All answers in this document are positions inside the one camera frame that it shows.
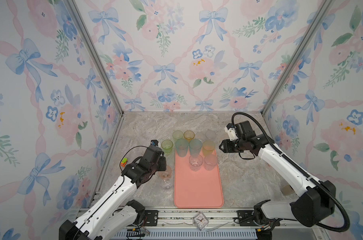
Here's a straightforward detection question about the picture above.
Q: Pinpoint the yellow green cup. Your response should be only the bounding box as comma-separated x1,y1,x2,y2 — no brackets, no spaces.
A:
202,140,215,156

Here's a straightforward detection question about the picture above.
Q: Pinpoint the clear pinkish cup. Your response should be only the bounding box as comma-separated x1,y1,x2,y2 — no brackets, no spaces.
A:
204,154,218,171

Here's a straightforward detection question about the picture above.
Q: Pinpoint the teal textured cup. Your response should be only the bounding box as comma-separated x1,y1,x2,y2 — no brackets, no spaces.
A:
189,139,202,156
176,139,189,158

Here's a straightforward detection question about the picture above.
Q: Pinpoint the clear glass column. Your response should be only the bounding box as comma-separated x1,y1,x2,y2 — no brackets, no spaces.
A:
188,155,203,172

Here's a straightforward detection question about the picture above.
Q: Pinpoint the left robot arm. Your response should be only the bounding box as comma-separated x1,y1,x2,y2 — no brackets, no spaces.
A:
59,145,167,240

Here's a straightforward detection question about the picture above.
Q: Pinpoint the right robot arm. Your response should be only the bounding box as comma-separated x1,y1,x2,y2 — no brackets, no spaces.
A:
219,136,335,227

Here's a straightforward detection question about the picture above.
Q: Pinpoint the pink rectangular tray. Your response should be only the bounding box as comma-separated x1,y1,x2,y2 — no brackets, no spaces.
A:
174,154,224,209

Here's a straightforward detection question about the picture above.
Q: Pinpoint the pink tinted glass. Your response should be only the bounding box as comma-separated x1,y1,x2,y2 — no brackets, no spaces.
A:
158,165,172,179

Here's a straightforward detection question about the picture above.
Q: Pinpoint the bright green glass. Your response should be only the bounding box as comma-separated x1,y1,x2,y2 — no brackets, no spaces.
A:
161,139,174,155

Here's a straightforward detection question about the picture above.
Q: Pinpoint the clear textured cup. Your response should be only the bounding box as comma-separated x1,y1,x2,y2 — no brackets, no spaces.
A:
205,130,216,141

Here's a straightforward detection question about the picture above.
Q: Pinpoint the small clear glass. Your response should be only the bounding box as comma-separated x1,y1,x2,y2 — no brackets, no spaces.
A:
161,178,173,190

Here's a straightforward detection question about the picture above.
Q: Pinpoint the clear frosted cup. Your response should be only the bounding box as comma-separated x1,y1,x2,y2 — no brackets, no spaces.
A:
195,133,206,142

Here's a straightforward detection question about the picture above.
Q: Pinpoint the orange green toy block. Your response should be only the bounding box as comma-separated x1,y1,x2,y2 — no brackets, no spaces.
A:
120,158,128,168

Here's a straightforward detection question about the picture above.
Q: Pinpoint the light green textured cup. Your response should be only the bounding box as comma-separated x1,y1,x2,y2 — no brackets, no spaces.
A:
172,130,184,142

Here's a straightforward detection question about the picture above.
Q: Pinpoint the amber yellow cup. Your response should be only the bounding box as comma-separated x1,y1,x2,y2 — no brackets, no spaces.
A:
183,130,195,142

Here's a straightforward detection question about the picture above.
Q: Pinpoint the small white clock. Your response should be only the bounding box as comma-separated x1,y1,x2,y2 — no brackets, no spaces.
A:
192,212,209,231

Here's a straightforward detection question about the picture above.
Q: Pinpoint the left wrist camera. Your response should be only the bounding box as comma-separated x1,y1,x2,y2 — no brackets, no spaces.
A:
150,140,159,147

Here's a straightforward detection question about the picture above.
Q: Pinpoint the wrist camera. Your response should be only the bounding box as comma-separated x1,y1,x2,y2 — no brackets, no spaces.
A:
150,140,159,147
224,121,256,141

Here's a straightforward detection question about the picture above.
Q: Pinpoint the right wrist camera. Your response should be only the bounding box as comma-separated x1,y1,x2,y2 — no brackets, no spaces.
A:
224,121,256,141

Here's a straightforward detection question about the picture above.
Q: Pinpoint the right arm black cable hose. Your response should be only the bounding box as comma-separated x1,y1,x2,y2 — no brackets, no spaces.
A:
231,112,350,233

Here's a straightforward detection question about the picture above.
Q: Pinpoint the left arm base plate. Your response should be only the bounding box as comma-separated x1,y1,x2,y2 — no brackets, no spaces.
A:
130,210,159,227

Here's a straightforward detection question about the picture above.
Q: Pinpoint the aluminium front rail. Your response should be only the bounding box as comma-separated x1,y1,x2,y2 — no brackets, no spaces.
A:
70,206,323,240

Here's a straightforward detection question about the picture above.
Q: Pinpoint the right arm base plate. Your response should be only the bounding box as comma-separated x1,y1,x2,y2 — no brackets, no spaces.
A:
234,210,277,228

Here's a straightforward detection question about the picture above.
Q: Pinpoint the right corner aluminium post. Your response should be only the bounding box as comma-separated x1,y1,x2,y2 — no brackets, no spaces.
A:
260,0,334,117

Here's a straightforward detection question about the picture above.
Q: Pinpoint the corner aluminium post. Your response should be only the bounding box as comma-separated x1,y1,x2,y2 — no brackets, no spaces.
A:
260,0,334,117
64,0,124,117

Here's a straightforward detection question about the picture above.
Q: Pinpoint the left corner aluminium post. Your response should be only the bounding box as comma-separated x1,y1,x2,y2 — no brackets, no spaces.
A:
64,0,124,117

